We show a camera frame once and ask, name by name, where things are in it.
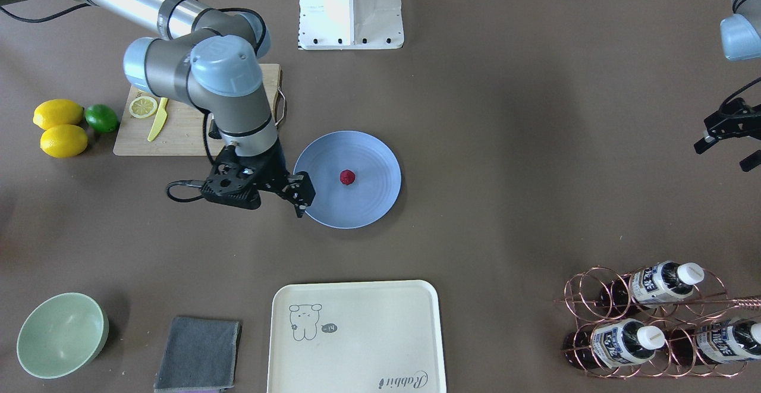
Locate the cream rabbit tray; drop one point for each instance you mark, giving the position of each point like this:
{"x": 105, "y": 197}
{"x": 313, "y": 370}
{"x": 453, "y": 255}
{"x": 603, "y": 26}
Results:
{"x": 377, "y": 336}

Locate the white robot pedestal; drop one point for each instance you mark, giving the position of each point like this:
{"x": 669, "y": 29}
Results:
{"x": 350, "y": 25}

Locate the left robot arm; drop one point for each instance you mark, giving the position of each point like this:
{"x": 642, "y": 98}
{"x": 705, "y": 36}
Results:
{"x": 740, "y": 41}

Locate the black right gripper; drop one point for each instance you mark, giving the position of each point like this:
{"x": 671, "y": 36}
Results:
{"x": 274, "y": 171}

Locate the blue plate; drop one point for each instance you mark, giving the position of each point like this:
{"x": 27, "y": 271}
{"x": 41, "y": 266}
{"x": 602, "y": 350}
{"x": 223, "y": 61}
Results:
{"x": 369, "y": 198}

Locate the green bowl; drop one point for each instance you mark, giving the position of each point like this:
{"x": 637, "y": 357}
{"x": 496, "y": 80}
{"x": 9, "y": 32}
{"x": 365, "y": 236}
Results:
{"x": 61, "y": 335}

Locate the lemon half slice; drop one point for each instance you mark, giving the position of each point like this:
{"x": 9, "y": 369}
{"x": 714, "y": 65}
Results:
{"x": 143, "y": 107}

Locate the red strawberry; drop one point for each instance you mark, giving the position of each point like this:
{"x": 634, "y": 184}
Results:
{"x": 347, "y": 177}

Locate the green lime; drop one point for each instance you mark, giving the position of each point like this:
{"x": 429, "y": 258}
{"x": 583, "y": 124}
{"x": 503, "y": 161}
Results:
{"x": 101, "y": 118}

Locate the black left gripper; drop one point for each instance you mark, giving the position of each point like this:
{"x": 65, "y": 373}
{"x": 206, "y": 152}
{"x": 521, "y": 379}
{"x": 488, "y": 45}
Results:
{"x": 729, "y": 124}

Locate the grey folded cloth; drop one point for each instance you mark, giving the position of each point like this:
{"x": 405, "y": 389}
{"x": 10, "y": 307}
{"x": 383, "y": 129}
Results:
{"x": 200, "y": 356}

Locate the yellow plastic knife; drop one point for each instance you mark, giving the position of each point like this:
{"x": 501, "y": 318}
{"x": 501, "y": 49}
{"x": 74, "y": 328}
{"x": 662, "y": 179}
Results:
{"x": 161, "y": 115}

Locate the wooden cutting board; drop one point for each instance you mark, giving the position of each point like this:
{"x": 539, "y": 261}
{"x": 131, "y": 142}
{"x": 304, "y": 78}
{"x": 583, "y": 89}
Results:
{"x": 182, "y": 132}

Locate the copper wire bottle rack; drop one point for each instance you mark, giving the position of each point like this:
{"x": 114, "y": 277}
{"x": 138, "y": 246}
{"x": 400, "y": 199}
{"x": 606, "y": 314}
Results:
{"x": 589, "y": 296}

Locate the yellow lemon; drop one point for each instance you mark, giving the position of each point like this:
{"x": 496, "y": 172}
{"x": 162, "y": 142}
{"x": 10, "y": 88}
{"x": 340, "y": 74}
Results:
{"x": 64, "y": 141}
{"x": 57, "y": 112}

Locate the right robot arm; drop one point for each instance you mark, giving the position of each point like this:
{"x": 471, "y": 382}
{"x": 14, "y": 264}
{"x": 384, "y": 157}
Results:
{"x": 208, "y": 58}

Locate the dark tea bottle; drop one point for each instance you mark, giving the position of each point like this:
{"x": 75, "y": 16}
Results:
{"x": 667, "y": 282}
{"x": 735, "y": 339}
{"x": 627, "y": 342}

